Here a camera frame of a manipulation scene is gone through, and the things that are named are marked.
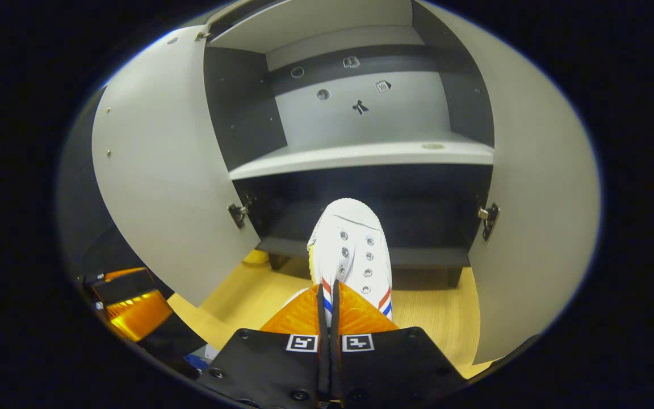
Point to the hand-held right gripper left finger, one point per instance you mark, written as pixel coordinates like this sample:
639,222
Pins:
281,369

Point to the white shoe cabinet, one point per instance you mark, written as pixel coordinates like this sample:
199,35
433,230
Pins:
349,153

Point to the yellow small object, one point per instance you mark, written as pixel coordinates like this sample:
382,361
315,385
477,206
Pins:
256,258

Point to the metal door hinge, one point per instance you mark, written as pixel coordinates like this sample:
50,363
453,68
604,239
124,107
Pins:
489,218
237,215
202,36

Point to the white striped shoe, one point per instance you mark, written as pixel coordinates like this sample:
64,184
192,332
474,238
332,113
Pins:
352,233

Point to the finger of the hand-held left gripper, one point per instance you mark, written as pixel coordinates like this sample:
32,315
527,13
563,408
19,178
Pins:
139,318

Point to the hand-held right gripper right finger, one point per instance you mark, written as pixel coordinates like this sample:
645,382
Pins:
389,369

